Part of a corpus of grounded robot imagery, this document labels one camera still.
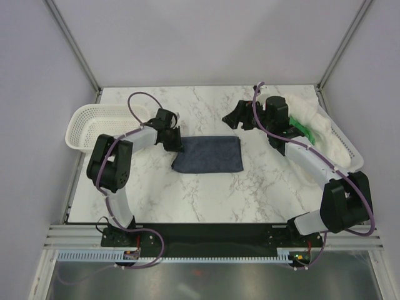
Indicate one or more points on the white perforated basket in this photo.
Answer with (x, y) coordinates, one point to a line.
(357, 160)
(92, 120)

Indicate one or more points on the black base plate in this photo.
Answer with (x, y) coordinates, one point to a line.
(151, 244)

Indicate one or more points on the dark blue towel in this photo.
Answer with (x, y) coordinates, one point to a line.
(209, 155)

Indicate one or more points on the right aluminium frame post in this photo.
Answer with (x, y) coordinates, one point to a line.
(344, 43)

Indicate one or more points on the white perforated basket left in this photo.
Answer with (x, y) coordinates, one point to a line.
(92, 120)

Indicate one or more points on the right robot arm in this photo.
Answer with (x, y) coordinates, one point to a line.
(299, 132)

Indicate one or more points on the aluminium frame post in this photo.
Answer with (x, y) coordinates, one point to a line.
(344, 43)
(72, 43)

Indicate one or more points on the white fluffy towel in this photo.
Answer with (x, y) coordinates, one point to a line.
(306, 112)

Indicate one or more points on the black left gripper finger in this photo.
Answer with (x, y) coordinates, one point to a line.
(180, 148)
(170, 147)

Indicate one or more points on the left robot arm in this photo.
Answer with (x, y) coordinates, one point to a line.
(110, 163)

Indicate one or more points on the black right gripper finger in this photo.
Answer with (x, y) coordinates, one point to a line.
(233, 121)
(236, 111)

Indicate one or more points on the aluminium front rail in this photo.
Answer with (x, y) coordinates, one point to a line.
(72, 234)

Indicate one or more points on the white perforated basket right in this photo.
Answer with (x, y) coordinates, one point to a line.
(357, 160)

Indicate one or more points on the left aluminium frame post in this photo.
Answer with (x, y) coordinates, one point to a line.
(72, 43)

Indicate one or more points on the green towel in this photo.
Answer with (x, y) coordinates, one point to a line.
(307, 132)

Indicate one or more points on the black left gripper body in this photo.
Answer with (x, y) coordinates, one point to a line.
(173, 135)

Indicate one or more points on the white slotted cable duct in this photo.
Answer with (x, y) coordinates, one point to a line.
(120, 256)

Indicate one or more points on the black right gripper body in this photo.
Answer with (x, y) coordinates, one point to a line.
(247, 109)

